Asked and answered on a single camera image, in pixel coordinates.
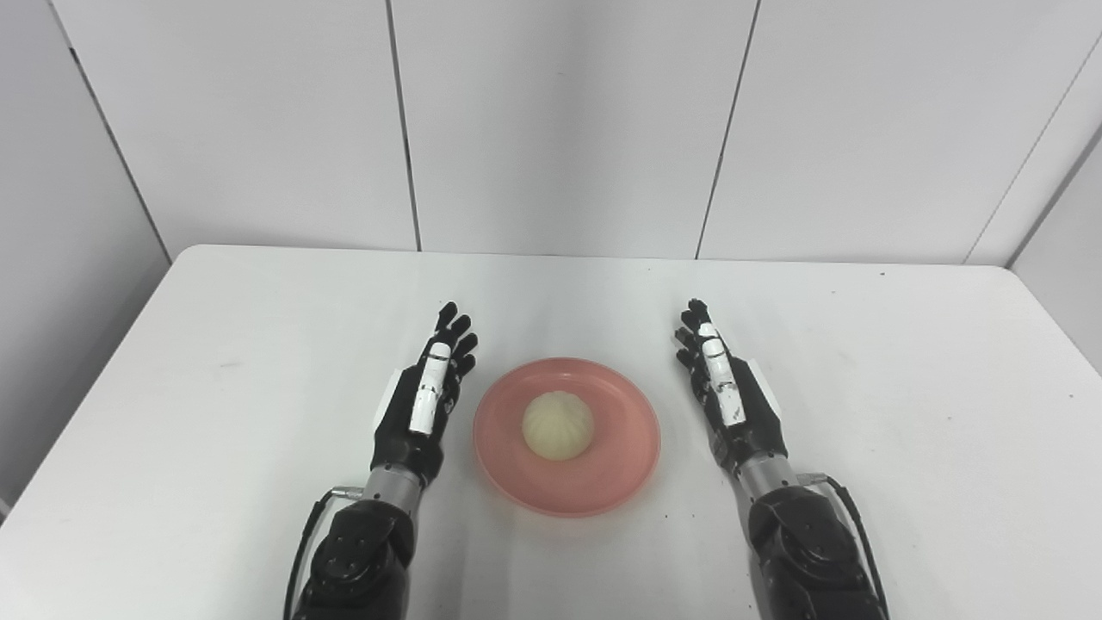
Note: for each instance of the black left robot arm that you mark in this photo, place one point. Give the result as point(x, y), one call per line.
point(362, 560)

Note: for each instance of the cream steamed bun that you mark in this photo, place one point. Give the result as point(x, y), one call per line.
point(558, 426)

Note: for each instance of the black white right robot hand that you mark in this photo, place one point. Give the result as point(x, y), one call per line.
point(753, 430)

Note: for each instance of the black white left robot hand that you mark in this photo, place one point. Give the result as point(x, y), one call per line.
point(417, 448)

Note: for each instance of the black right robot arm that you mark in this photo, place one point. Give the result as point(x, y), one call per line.
point(805, 551)

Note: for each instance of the pink round plate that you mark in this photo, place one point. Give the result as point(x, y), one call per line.
point(616, 474)

